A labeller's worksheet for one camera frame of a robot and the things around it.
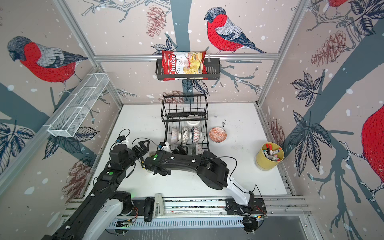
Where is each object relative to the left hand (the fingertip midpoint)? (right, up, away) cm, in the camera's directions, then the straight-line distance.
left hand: (143, 144), depth 80 cm
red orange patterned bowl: (+44, +2, +21) cm, 48 cm away
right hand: (+20, -8, +3) cm, 22 cm away
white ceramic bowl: (+25, +10, +20) cm, 34 cm away
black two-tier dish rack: (+21, +14, +30) cm, 39 cm away
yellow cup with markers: (+71, -8, +3) cm, 72 cm away
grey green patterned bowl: (+29, -3, +2) cm, 29 cm away
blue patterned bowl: (+29, +4, +10) cm, 30 cm away
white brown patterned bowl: (+22, +5, +10) cm, 25 cm away
